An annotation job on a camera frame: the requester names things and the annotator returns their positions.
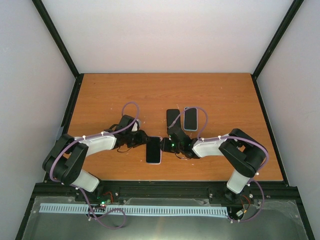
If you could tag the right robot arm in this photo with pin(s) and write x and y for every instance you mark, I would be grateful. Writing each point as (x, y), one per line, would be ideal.
(245, 154)

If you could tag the pink phone case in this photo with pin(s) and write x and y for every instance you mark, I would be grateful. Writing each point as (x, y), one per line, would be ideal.
(160, 157)

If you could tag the light blue phone case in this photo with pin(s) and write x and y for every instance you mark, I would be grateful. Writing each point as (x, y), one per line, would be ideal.
(184, 120)

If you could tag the left black frame post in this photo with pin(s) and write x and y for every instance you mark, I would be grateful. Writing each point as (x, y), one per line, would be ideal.
(47, 20)

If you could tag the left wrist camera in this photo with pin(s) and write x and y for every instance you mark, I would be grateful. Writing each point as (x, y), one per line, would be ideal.
(136, 126)

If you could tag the right black frame post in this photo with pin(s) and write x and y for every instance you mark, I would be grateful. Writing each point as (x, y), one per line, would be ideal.
(282, 28)

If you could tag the light blue cable duct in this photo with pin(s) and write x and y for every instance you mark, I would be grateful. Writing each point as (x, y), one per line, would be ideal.
(136, 210)

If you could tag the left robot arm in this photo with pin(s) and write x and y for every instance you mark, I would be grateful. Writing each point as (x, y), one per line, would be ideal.
(65, 161)

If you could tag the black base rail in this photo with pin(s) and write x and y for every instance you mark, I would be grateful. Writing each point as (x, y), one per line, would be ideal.
(212, 191)

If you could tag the black frame post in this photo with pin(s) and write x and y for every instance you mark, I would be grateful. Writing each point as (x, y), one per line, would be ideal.
(47, 20)
(282, 28)

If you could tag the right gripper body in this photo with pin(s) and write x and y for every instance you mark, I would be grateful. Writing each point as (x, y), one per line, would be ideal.
(174, 148)

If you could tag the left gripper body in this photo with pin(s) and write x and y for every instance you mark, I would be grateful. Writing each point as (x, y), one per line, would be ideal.
(134, 141)

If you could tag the black phone case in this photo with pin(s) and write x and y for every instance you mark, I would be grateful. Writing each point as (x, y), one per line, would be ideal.
(171, 115)

